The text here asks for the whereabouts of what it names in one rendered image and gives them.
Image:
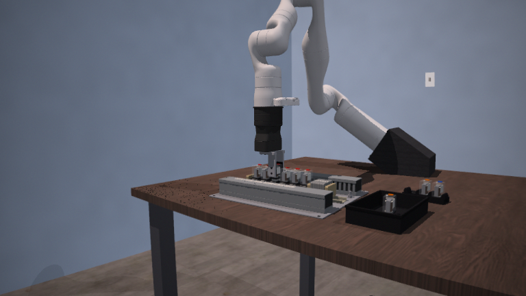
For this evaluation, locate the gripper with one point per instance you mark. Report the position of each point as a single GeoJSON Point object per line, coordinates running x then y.
{"type": "Point", "coordinates": [268, 104]}

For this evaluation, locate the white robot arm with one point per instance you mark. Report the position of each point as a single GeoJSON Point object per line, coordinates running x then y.
{"type": "Point", "coordinates": [273, 41]}

